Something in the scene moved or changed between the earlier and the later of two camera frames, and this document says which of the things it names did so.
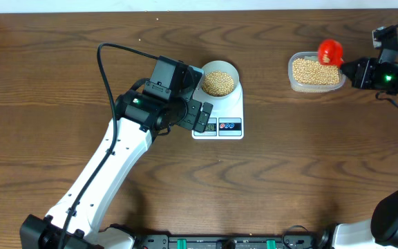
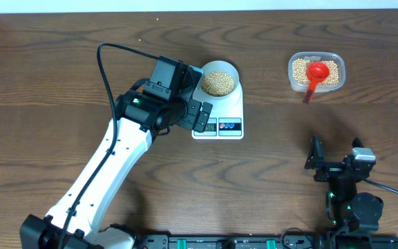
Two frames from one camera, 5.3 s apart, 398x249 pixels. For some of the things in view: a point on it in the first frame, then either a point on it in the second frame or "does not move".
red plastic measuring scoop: x=330 y=52 to x=316 y=72
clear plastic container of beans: x=307 y=74 does not move
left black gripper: x=188 y=121 does not move
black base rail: x=228 y=241 does not move
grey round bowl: x=220 y=79 does not move
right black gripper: x=363 y=79 to x=316 y=160
